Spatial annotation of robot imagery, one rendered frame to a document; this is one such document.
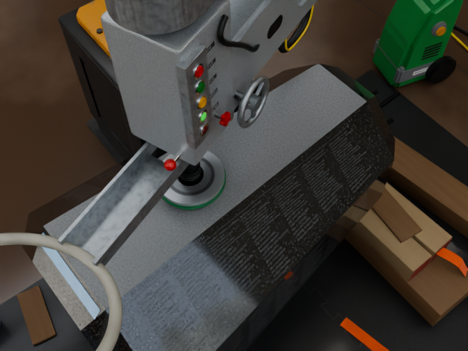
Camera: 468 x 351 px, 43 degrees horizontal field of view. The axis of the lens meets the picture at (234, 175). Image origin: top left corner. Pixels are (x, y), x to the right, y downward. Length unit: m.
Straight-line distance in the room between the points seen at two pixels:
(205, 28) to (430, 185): 1.81
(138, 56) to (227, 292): 0.84
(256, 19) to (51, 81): 2.13
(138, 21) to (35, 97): 2.29
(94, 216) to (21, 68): 2.17
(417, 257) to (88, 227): 1.45
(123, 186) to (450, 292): 1.52
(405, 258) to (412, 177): 0.50
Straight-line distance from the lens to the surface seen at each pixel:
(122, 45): 1.37
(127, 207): 1.58
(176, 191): 1.82
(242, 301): 1.91
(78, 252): 1.51
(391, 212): 2.61
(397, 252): 2.54
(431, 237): 2.61
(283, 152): 1.97
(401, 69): 3.28
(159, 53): 1.30
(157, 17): 1.21
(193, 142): 1.45
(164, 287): 1.79
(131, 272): 1.78
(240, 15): 1.55
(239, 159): 1.95
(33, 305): 2.77
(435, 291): 2.62
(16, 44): 3.81
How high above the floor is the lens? 2.45
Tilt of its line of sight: 56 degrees down
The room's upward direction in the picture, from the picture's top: 2 degrees counter-clockwise
